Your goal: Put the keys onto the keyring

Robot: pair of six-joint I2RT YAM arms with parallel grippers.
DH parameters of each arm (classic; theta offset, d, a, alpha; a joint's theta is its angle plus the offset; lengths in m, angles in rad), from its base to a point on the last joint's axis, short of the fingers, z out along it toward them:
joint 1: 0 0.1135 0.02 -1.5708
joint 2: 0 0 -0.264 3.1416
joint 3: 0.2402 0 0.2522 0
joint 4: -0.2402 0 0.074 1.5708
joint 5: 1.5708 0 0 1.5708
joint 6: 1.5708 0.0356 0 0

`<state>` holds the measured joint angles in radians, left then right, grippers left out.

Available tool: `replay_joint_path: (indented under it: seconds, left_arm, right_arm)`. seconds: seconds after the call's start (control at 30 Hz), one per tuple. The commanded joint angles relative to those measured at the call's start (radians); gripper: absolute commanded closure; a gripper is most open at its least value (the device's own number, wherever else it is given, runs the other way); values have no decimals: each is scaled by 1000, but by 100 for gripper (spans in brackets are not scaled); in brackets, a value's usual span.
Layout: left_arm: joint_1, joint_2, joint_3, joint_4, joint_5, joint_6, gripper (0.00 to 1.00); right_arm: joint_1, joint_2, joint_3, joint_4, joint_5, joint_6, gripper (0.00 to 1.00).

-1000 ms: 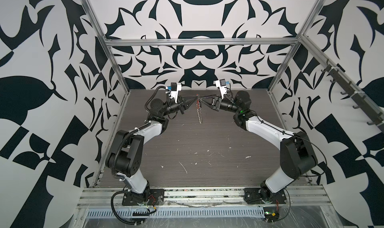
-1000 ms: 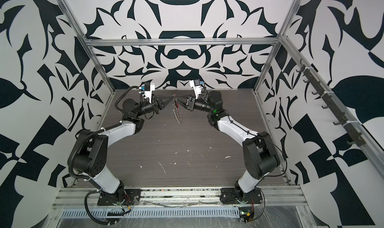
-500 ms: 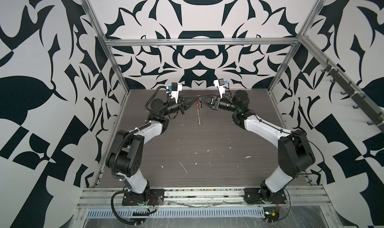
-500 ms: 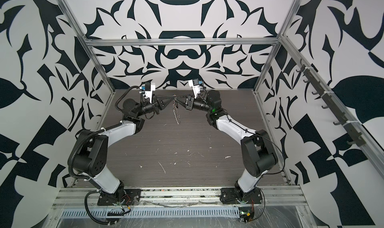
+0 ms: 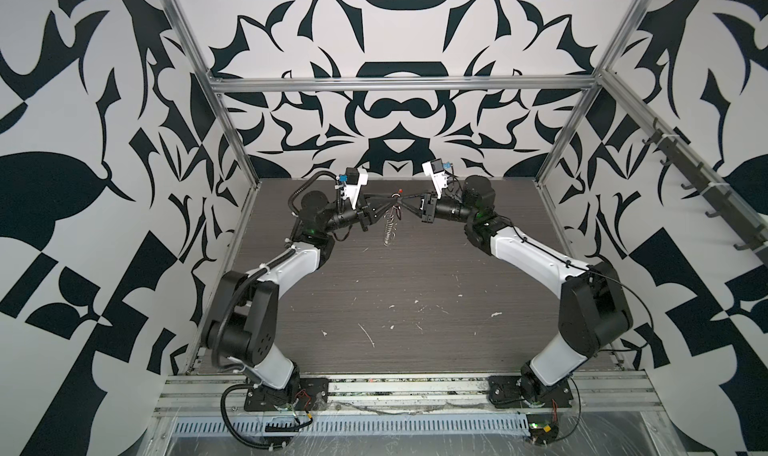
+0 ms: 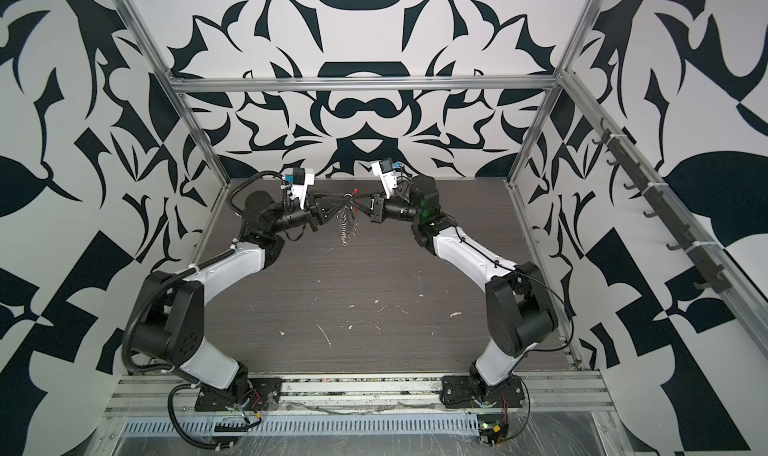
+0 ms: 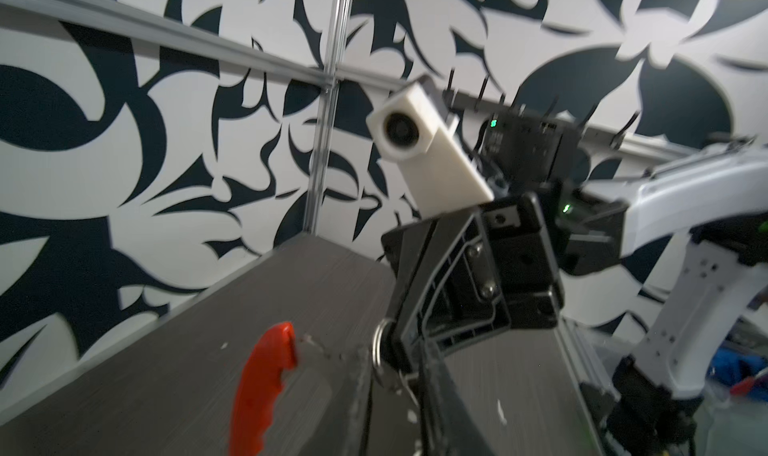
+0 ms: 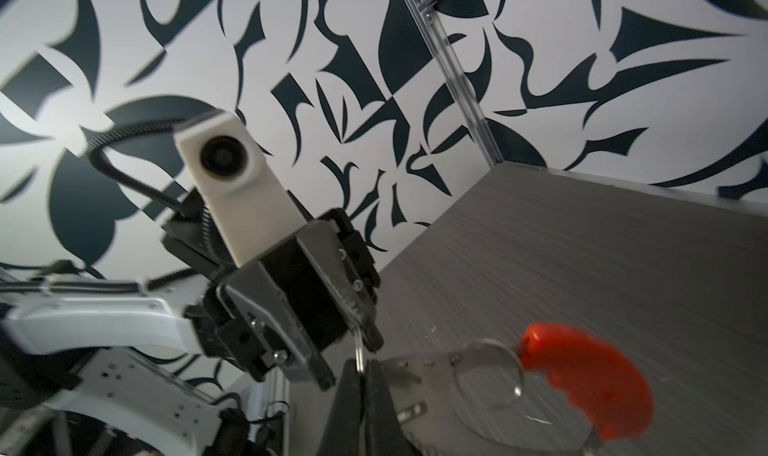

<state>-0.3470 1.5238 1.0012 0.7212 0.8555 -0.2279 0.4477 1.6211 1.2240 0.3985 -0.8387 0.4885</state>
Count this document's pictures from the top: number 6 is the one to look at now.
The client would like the aluminium frame crossbar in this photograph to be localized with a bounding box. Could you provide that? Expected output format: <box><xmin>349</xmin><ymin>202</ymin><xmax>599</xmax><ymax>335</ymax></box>
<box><xmin>170</xmin><ymin>75</ymin><xmax>556</xmax><ymax>94</ymax></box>

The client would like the keyring chain with red tag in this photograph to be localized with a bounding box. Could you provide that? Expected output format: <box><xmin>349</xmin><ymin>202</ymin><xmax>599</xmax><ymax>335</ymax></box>
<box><xmin>335</xmin><ymin>189</ymin><xmax>362</xmax><ymax>246</ymax></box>

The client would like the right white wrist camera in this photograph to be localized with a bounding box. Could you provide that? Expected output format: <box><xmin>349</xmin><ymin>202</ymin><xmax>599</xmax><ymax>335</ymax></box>
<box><xmin>371</xmin><ymin>158</ymin><xmax>399</xmax><ymax>199</ymax></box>

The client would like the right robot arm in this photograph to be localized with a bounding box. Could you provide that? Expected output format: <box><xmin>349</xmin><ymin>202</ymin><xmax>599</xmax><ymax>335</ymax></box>
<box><xmin>346</xmin><ymin>176</ymin><xmax>559</xmax><ymax>407</ymax></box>

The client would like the black wall hook rack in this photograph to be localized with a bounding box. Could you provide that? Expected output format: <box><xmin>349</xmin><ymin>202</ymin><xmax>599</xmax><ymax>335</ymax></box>
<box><xmin>594</xmin><ymin>118</ymin><xmax>733</xmax><ymax>294</ymax></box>

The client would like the white slotted cable duct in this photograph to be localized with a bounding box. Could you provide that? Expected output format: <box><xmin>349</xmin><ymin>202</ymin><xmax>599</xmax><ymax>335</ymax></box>
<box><xmin>122</xmin><ymin>413</ymin><xmax>480</xmax><ymax>437</ymax></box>

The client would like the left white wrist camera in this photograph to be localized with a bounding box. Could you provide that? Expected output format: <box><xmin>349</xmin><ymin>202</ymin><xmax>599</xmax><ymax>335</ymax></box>
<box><xmin>282</xmin><ymin>167</ymin><xmax>315</xmax><ymax>209</ymax></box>

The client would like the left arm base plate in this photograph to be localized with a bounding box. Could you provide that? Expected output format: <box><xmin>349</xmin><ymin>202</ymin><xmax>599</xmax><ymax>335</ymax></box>
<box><xmin>194</xmin><ymin>377</ymin><xmax>283</xmax><ymax>412</ymax></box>

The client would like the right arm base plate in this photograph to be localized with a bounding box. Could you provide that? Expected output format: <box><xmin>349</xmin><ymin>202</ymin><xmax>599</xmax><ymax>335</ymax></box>
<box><xmin>439</xmin><ymin>375</ymin><xmax>525</xmax><ymax>409</ymax></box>

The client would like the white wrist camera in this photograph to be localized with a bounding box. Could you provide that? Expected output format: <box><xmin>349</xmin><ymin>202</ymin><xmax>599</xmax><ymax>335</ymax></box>
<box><xmin>371</xmin><ymin>158</ymin><xmax>399</xmax><ymax>199</ymax></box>
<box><xmin>282</xmin><ymin>167</ymin><xmax>315</xmax><ymax>209</ymax></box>

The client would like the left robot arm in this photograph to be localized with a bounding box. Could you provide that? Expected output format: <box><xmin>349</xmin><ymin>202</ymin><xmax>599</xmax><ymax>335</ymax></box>
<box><xmin>121</xmin><ymin>191</ymin><xmax>349</xmax><ymax>390</ymax></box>

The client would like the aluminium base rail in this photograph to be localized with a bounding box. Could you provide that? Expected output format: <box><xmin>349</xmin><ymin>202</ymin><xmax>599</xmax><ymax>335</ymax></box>
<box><xmin>105</xmin><ymin>371</ymin><xmax>615</xmax><ymax>416</ymax></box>

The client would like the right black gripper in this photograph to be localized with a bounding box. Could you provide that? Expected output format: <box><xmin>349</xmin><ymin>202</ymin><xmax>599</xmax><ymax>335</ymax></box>
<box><xmin>353</xmin><ymin>190</ymin><xmax>428</xmax><ymax>228</ymax></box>

